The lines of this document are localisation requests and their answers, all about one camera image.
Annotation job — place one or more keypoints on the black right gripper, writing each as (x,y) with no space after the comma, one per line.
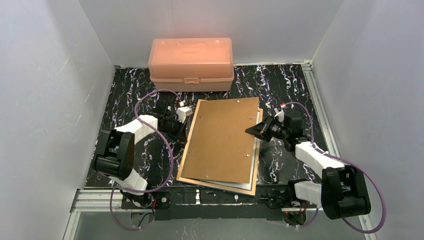
(266,128)

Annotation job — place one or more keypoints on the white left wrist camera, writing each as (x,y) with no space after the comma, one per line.
(183,112)

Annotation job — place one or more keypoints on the hot air balloon photo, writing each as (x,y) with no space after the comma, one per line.
(255,159)

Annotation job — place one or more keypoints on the brown cardboard backing board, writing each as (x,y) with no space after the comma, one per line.
(218,147)

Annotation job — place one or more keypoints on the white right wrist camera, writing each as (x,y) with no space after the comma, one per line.
(279,115)

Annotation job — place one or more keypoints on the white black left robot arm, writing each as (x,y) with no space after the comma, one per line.
(114,155)

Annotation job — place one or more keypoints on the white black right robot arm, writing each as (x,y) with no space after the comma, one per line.
(342,192)

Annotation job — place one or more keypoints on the aluminium right side rail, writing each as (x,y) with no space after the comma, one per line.
(307,70)

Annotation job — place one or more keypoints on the aluminium front mounting rail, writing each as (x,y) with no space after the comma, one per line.
(103,200)

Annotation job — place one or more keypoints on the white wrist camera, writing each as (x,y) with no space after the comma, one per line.
(279,115)
(183,112)

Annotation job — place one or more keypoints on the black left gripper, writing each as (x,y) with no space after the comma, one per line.
(177,127)

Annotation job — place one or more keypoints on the translucent pink plastic storage box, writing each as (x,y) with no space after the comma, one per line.
(192,64)

